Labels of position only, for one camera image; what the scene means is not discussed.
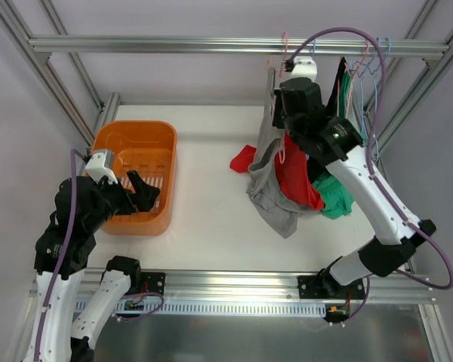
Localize empty blue hanger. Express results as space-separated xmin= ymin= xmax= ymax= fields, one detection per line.
xmin=350 ymin=41 xmax=380 ymax=136
xmin=361 ymin=37 xmax=392 ymax=77

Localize white slotted cable duct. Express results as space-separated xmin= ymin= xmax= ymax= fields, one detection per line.
xmin=74 ymin=298 xmax=327 ymax=318

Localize pink wire hanger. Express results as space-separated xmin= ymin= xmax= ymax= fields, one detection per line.
xmin=267 ymin=31 xmax=289 ymax=164

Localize red tank top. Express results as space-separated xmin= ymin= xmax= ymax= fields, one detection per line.
xmin=230 ymin=132 xmax=324 ymax=210

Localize black tank top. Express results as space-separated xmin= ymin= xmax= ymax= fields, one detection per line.
xmin=325 ymin=57 xmax=347 ymax=117

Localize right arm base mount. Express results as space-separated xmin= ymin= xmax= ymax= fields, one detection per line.
xmin=297 ymin=275 xmax=365 ymax=300

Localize grey tank top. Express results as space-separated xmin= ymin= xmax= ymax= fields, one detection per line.
xmin=246 ymin=67 xmax=307 ymax=238

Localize front aluminium rail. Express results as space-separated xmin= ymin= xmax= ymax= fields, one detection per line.
xmin=29 ymin=268 xmax=437 ymax=302

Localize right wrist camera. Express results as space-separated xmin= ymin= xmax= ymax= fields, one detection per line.
xmin=284 ymin=56 xmax=318 ymax=81

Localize orange plastic basket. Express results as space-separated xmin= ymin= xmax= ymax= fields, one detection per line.
xmin=93 ymin=120 xmax=177 ymax=236

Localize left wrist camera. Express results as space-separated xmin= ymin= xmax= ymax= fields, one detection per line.
xmin=85 ymin=149 xmax=118 ymax=184

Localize aluminium hanging rail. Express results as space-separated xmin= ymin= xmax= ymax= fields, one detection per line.
xmin=28 ymin=35 xmax=449 ymax=59

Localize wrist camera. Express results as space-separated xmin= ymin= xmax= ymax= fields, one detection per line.
xmin=284 ymin=56 xmax=318 ymax=81
xmin=85 ymin=149 xmax=118 ymax=184

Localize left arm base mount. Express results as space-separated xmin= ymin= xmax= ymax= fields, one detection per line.
xmin=140 ymin=271 xmax=166 ymax=296

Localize green tank top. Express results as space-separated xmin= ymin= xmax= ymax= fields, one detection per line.
xmin=311 ymin=69 xmax=358 ymax=220

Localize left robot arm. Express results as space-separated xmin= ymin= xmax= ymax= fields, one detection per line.
xmin=25 ymin=170 xmax=160 ymax=361

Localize pink hanger holding black top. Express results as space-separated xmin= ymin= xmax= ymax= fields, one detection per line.
xmin=337 ymin=41 xmax=371 ymax=119

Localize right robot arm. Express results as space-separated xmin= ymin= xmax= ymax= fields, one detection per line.
xmin=274 ymin=77 xmax=436 ymax=299

